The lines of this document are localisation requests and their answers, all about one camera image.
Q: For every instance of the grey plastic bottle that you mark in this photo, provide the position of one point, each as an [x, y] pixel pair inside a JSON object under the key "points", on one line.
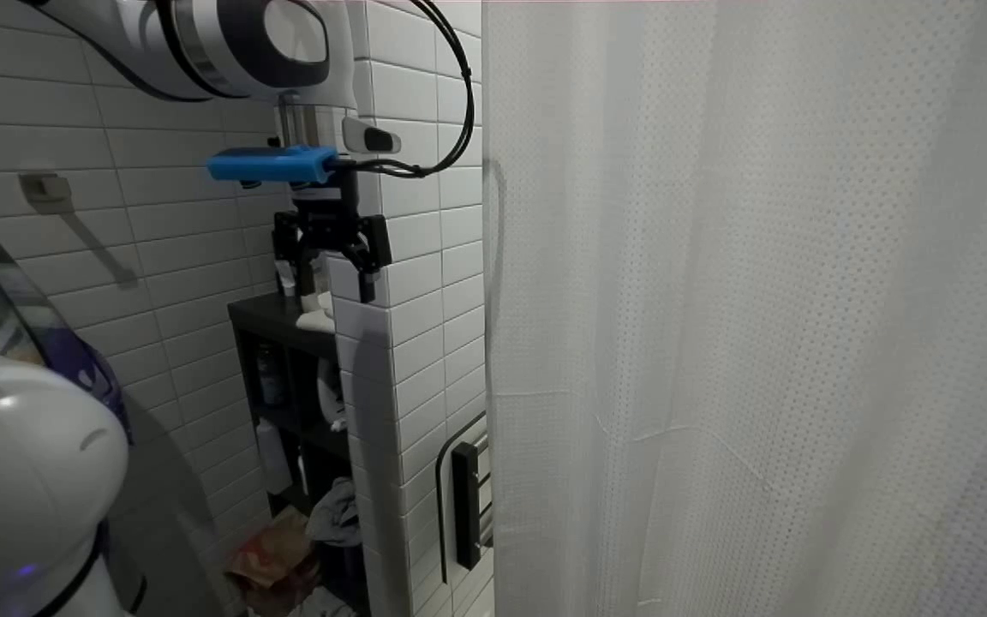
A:
{"points": [[274, 454]]}

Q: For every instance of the white shower curtain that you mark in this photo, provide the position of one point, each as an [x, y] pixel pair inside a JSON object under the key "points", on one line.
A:
{"points": [[770, 321]]}

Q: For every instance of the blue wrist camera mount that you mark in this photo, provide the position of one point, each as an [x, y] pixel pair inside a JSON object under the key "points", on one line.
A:
{"points": [[274, 166]]}

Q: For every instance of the brown cardboard box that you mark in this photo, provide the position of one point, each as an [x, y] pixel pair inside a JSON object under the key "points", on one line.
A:
{"points": [[274, 554]]}

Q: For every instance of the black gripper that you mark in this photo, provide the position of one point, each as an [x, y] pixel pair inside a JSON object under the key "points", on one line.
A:
{"points": [[326, 224]]}

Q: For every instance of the folding shower seat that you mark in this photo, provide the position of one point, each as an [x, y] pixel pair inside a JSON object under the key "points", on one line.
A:
{"points": [[468, 502]]}

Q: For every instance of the white folded cloth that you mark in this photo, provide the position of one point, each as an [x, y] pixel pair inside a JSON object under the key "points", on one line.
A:
{"points": [[316, 313]]}

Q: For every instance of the metal towel bar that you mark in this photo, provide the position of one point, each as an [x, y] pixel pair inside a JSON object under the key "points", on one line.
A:
{"points": [[69, 218]]}

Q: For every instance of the white plastic bag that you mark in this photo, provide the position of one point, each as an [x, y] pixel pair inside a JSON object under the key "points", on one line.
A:
{"points": [[335, 517]]}

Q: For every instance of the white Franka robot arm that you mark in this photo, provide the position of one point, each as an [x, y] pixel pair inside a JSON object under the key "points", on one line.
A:
{"points": [[232, 39]]}

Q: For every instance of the black shelf unit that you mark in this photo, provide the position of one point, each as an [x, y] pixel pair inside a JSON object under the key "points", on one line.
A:
{"points": [[245, 344]]}

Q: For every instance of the purple cloth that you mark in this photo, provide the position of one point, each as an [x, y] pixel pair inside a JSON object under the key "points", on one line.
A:
{"points": [[101, 378]]}

